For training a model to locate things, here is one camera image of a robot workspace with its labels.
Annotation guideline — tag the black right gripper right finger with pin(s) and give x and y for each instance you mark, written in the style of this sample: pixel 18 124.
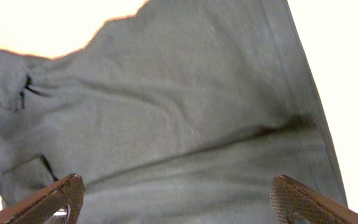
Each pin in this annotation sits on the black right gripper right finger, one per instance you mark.
pixel 295 203

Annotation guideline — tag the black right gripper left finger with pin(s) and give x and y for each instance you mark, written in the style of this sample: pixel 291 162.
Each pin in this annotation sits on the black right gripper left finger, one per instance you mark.
pixel 61 200

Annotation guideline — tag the black t-shirt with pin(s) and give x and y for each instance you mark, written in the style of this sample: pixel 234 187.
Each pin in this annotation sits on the black t-shirt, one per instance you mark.
pixel 183 113

